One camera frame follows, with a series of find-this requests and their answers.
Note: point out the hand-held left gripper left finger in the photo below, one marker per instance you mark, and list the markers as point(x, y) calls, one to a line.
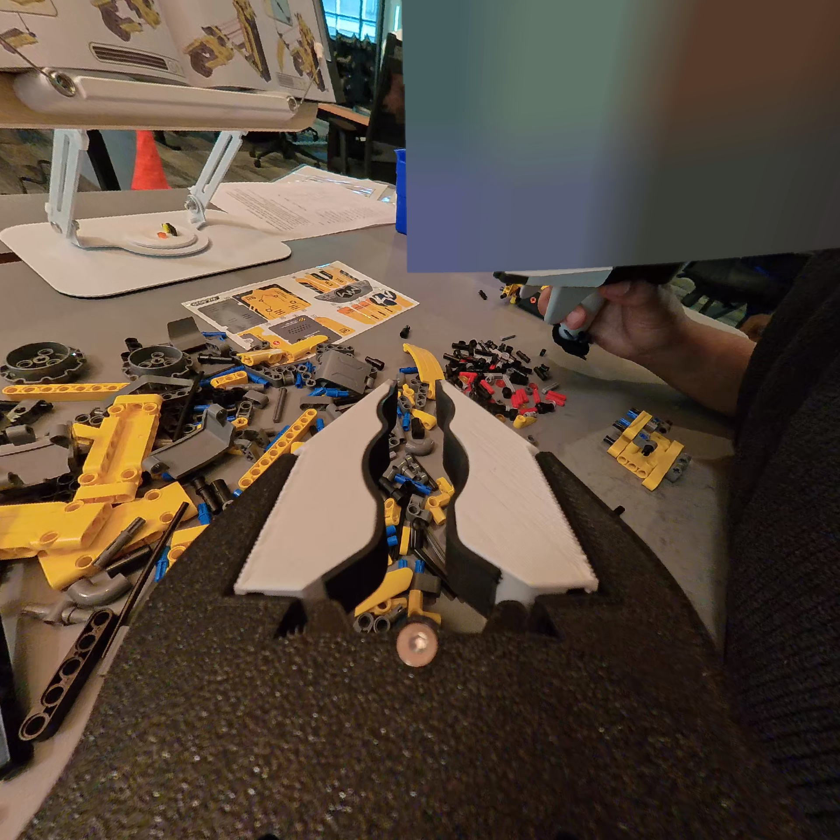
point(315, 499)

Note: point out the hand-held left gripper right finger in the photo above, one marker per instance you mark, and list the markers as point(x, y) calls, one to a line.
point(518, 512)

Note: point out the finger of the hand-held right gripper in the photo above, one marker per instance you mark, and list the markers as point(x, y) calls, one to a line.
point(551, 279)

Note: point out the person's right forearm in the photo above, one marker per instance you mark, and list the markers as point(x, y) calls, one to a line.
point(715, 367)

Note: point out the person's right hand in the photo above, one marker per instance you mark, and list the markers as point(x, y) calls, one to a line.
point(636, 321)

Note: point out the small yellow black piece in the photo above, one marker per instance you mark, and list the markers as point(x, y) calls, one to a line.
point(512, 294)

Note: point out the pile of black red connector pins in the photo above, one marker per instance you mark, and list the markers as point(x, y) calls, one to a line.
point(505, 380)

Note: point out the yellow partly built assembly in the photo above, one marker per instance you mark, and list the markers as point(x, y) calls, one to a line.
point(646, 449)

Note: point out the yellow curved panel piece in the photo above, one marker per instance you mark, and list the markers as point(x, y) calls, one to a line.
point(426, 364)

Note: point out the blue plastic bin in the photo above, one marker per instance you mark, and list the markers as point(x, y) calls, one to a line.
point(400, 190)

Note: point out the yellow grey sticker sheet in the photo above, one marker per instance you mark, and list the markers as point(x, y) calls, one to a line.
point(295, 308)

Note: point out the pile of yellow grey building pieces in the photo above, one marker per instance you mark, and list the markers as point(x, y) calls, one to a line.
point(118, 472)

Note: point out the grey wheel hub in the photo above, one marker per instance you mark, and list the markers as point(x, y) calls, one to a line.
point(39, 362)
point(156, 362)

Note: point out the black office chair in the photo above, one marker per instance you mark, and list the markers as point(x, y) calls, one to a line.
point(387, 111)

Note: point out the white printed paper sheets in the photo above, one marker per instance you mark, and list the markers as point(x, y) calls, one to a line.
point(308, 203)

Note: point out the person's dark clothing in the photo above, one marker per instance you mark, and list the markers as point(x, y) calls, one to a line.
point(787, 525)

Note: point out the white book stand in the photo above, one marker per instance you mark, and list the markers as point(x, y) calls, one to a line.
point(131, 262)

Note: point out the small black yellow stud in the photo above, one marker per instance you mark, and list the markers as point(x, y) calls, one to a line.
point(169, 229)

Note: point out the orange traffic cone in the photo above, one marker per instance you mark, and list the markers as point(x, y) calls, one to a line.
point(151, 164)

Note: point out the building instruction booklet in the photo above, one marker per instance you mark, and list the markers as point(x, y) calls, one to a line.
point(164, 39)

